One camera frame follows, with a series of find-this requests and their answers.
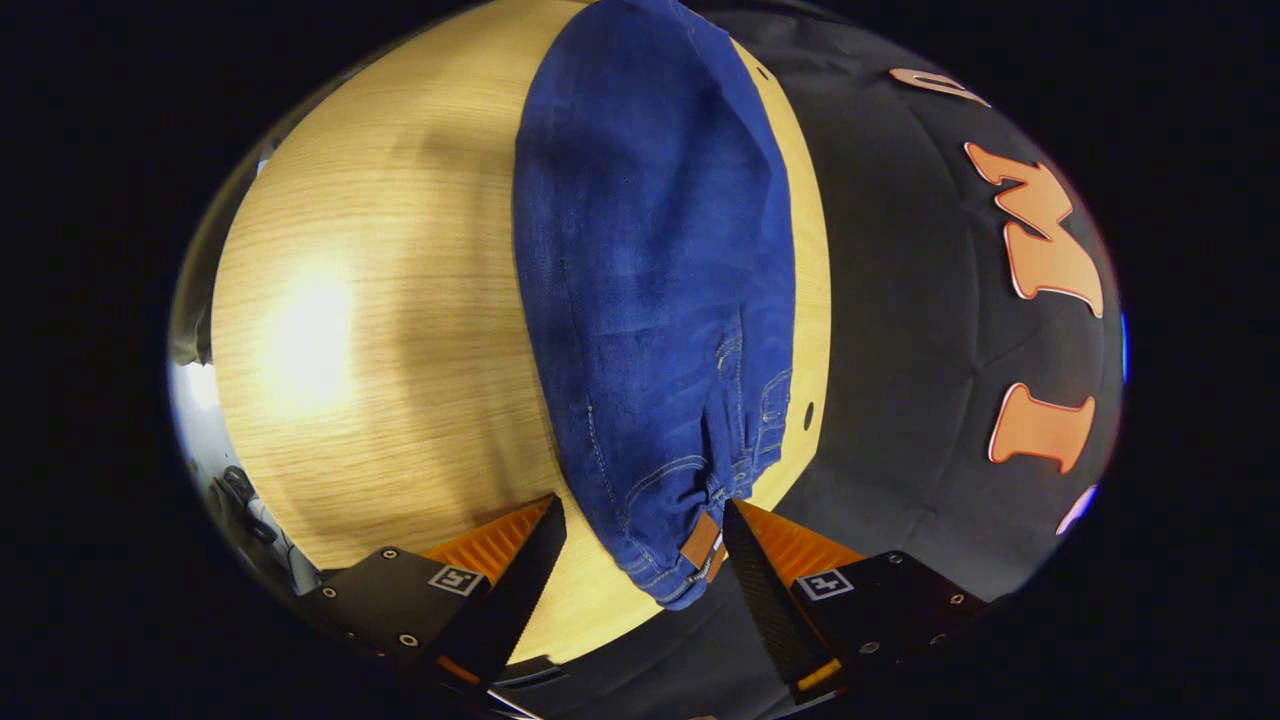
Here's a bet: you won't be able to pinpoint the dark blurry object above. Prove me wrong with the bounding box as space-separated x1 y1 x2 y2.
205 465 296 586

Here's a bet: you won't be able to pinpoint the blue denim jeans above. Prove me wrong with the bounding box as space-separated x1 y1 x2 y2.
512 0 798 611

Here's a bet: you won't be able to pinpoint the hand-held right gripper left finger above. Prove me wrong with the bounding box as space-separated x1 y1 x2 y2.
300 493 568 691

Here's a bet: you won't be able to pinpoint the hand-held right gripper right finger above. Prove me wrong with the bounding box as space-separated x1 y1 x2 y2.
722 498 991 704

